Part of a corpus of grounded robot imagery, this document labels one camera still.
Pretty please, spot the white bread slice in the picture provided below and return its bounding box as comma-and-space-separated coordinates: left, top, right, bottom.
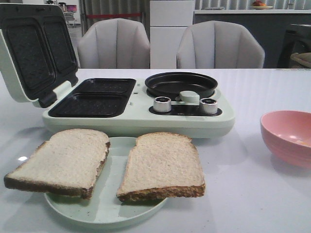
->
116, 132, 206, 201
4, 129, 110, 200

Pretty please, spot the pink bowl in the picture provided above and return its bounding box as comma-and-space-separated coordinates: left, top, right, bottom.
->
260, 110, 311, 169

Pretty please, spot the mint green sandwich maker lid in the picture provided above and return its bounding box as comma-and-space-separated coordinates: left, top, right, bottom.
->
0, 3, 78, 108

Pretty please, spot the mint green breakfast maker base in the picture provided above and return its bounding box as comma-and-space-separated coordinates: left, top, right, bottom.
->
43, 78, 235, 138

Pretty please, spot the left silver control knob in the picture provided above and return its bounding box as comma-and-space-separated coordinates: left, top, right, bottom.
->
153, 96, 172, 113

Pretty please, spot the silver control knob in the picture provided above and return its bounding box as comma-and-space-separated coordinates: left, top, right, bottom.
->
153, 96, 172, 113
199, 98, 218, 115

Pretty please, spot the black round frying pan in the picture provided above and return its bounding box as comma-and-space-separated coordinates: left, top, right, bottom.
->
145, 71, 218, 100

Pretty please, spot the right silver control knob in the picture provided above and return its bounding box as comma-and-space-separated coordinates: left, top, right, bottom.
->
199, 98, 218, 115

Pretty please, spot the left grey upholstered chair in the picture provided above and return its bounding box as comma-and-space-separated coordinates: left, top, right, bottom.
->
77, 18, 150, 69

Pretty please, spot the grey upholstered chair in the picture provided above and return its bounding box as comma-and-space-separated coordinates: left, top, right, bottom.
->
77, 18, 150, 69
176, 20, 265, 69

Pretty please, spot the right grey upholstered chair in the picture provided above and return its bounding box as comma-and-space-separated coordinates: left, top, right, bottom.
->
176, 20, 265, 69

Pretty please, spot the white refrigerator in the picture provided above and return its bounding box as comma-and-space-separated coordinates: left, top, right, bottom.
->
150, 0, 195, 69

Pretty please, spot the mint green round plate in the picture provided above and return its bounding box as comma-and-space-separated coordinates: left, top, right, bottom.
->
45, 137, 167, 229

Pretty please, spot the red barrier belt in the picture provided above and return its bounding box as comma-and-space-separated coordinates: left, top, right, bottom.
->
86, 13, 143, 19

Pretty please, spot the fruit bowl on counter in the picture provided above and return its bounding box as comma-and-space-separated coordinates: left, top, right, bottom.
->
251, 0, 273, 10

